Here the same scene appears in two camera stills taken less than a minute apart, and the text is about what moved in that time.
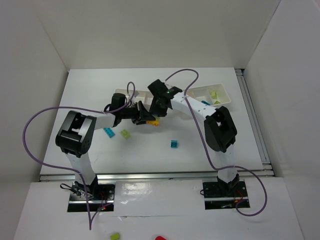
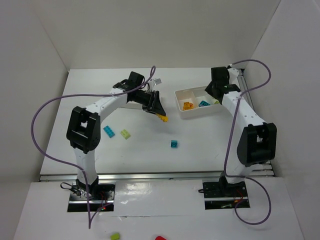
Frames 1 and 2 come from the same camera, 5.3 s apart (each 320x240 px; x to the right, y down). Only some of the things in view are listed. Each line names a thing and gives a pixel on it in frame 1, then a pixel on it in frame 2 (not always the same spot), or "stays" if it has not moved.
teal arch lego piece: x=205 y=102 stays
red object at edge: x=160 y=238 stays
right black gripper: x=155 y=110 to x=213 y=91
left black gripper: x=140 y=112 to x=152 y=101
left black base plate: x=99 y=195 stays
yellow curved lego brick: x=155 y=122 to x=163 y=118
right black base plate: x=225 y=195 stays
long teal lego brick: x=110 y=132 stays
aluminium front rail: x=71 y=177 stays
